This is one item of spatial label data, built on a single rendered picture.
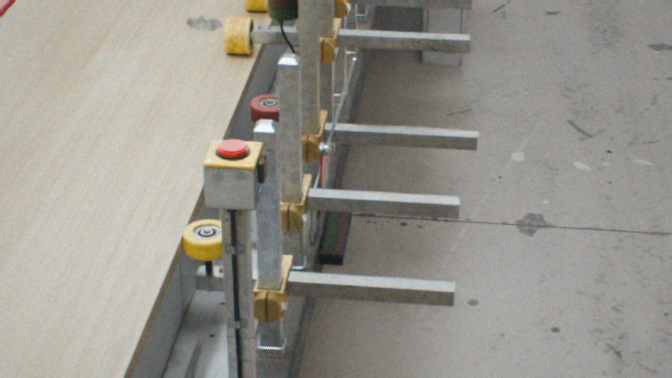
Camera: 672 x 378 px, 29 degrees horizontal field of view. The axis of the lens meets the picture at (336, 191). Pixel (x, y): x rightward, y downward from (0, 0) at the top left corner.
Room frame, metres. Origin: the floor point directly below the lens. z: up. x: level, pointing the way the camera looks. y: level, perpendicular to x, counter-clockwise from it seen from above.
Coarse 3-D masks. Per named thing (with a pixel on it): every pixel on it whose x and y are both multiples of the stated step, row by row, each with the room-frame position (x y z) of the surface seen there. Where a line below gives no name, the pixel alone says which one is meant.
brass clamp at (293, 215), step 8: (304, 176) 2.11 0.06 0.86; (304, 184) 2.08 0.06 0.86; (304, 192) 2.05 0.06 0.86; (304, 200) 2.02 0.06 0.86; (280, 208) 2.00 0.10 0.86; (288, 208) 2.00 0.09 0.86; (296, 208) 2.00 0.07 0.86; (304, 208) 2.02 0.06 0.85; (280, 216) 1.99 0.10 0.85; (288, 216) 1.99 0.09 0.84; (296, 216) 1.99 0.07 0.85; (304, 216) 2.00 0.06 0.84; (288, 224) 1.99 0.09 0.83; (296, 224) 1.99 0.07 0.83; (304, 224) 2.02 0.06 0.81; (288, 232) 1.99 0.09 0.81
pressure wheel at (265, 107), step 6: (258, 96) 2.36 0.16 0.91; (264, 96) 2.36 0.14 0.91; (270, 96) 2.36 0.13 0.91; (276, 96) 2.36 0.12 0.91; (252, 102) 2.33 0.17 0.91; (258, 102) 2.33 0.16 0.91; (264, 102) 2.34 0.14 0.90; (270, 102) 2.33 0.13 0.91; (276, 102) 2.34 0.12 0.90; (252, 108) 2.31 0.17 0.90; (258, 108) 2.30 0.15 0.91; (264, 108) 2.30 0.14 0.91; (270, 108) 2.30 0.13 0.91; (276, 108) 2.30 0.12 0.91; (252, 114) 2.31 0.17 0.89; (258, 114) 2.30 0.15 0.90; (264, 114) 2.29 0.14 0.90; (270, 114) 2.29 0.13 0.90; (276, 114) 2.30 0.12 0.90; (252, 120) 2.32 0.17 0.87; (258, 120) 2.30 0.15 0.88; (276, 120) 2.30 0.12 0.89
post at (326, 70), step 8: (320, 0) 2.52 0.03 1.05; (328, 0) 2.51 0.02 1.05; (320, 8) 2.52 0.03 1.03; (328, 8) 2.51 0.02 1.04; (320, 16) 2.52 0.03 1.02; (328, 16) 2.51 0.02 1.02; (320, 24) 2.52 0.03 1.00; (328, 24) 2.51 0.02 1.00; (320, 32) 2.52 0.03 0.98; (328, 32) 2.51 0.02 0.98; (320, 64) 2.52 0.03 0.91; (328, 64) 2.51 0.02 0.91; (320, 72) 2.52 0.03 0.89; (328, 72) 2.51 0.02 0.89; (320, 80) 2.52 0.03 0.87; (328, 80) 2.51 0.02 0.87; (320, 88) 2.52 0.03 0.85; (328, 88) 2.51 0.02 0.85; (320, 96) 2.52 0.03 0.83; (328, 96) 2.51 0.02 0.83; (320, 104) 2.52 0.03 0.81; (328, 104) 2.51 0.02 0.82; (328, 112) 2.51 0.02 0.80; (328, 120) 2.51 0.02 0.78
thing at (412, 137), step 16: (336, 128) 2.31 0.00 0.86; (352, 128) 2.31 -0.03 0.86; (368, 128) 2.31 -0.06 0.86; (384, 128) 2.31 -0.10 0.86; (400, 128) 2.31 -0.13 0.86; (416, 128) 2.31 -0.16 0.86; (432, 128) 2.31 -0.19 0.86; (368, 144) 2.29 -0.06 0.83; (384, 144) 2.29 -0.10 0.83; (400, 144) 2.29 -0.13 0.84; (416, 144) 2.28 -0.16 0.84; (432, 144) 2.28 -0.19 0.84; (448, 144) 2.28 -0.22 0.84; (464, 144) 2.27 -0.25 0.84
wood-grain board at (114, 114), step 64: (0, 0) 2.90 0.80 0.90; (64, 0) 2.90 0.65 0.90; (128, 0) 2.90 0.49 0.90; (192, 0) 2.90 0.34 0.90; (0, 64) 2.53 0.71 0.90; (64, 64) 2.53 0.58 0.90; (128, 64) 2.53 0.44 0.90; (192, 64) 2.53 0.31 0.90; (256, 64) 2.57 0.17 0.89; (0, 128) 2.23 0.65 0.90; (64, 128) 2.23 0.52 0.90; (128, 128) 2.23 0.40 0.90; (192, 128) 2.23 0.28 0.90; (0, 192) 1.98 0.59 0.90; (64, 192) 1.98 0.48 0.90; (128, 192) 1.98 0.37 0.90; (192, 192) 1.98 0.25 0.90; (0, 256) 1.77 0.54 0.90; (64, 256) 1.77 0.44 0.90; (128, 256) 1.77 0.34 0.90; (0, 320) 1.59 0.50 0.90; (64, 320) 1.59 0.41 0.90; (128, 320) 1.59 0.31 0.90
